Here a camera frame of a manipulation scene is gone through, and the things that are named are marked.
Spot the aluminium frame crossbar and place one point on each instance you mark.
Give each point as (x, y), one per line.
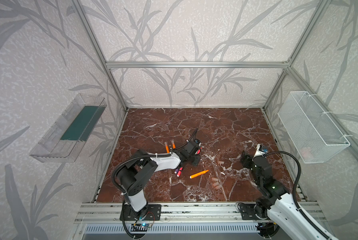
(134, 65)

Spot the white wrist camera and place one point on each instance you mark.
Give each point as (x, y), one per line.
(196, 141)
(261, 150)

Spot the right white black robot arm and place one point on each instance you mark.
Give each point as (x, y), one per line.
(279, 204)

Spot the orange highlighter pair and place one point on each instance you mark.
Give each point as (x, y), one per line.
(173, 144)

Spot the pink highlighter beside purple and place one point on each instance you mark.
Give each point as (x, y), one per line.
(179, 172)

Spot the white wire mesh basket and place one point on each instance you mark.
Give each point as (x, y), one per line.
(313, 132)

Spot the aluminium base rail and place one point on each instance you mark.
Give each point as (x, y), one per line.
(170, 212)

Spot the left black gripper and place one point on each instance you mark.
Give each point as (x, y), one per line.
(194, 154)

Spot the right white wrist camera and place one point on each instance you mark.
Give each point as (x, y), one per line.
(261, 150)

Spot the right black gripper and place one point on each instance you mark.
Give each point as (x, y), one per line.
(247, 159)

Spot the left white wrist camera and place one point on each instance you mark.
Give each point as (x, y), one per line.
(196, 141)

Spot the small green circuit board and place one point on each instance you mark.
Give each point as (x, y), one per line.
(143, 227)

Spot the clear plastic wall tray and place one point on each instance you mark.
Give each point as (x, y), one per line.
(66, 138)

